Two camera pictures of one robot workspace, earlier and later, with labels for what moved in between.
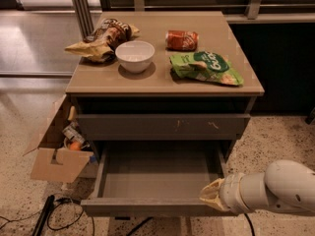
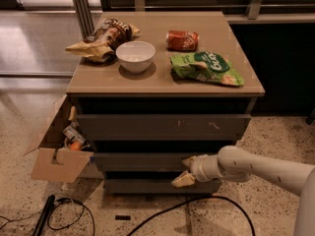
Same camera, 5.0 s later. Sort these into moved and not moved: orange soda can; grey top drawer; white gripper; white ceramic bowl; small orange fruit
Moved: white gripper
Not moved: grey top drawer; orange soda can; white ceramic bowl; small orange fruit
